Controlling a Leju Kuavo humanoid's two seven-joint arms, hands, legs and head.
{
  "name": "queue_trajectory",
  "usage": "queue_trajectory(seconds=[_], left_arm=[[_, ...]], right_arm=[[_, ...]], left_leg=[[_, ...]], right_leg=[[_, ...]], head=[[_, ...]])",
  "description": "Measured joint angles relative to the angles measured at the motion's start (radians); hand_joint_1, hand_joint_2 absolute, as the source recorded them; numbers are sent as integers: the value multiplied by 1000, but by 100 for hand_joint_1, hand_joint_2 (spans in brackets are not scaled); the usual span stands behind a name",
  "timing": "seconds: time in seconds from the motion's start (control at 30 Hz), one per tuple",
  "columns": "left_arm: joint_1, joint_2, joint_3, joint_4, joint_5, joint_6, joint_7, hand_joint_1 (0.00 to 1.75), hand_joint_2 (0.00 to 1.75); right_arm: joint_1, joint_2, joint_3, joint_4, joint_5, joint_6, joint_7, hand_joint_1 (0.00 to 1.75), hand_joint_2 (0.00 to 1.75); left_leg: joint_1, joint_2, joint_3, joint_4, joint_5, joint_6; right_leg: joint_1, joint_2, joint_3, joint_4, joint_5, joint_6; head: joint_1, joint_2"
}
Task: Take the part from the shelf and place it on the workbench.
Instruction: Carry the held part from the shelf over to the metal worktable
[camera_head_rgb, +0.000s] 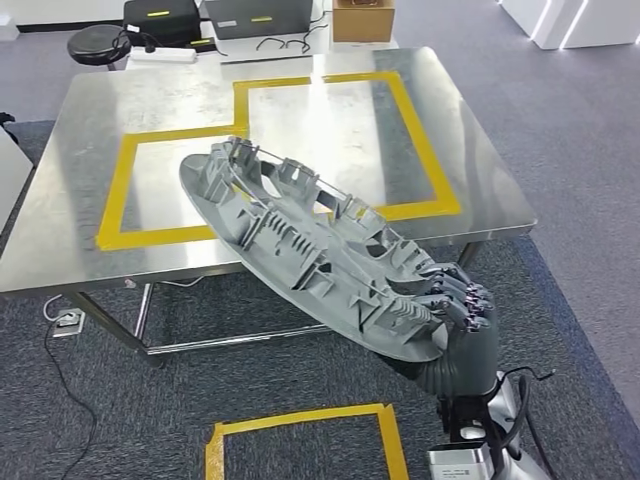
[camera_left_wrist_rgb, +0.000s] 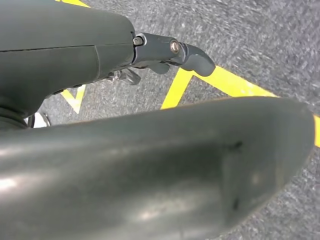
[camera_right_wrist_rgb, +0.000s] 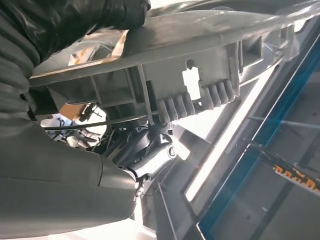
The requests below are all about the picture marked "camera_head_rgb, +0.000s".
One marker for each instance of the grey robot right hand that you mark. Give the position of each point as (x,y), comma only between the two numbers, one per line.
(477,358)

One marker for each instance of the silver plastic wheel cover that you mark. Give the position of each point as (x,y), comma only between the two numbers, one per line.
(220,212)

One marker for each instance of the steel workbench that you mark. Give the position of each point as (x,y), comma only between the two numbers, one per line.
(75,199)

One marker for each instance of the yellow tape square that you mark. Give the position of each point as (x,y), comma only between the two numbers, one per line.
(300,417)

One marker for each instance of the white lit display block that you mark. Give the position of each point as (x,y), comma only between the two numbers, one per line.
(600,23)
(522,16)

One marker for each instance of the brown cardboard box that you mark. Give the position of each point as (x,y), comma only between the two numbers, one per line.
(362,23)

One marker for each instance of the grey laptop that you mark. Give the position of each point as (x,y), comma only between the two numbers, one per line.
(260,26)

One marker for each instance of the white table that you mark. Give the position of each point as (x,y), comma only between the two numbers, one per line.
(225,54)

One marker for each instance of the white power strip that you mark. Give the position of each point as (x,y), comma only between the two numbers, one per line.
(162,55)

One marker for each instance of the black case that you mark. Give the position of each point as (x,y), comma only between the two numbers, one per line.
(160,26)

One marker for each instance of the grey floor socket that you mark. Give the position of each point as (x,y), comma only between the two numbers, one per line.
(69,323)

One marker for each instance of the black round stool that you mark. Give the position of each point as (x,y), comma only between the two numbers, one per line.
(97,43)

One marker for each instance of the white cabinet panel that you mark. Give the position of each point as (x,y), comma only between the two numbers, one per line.
(12,179)

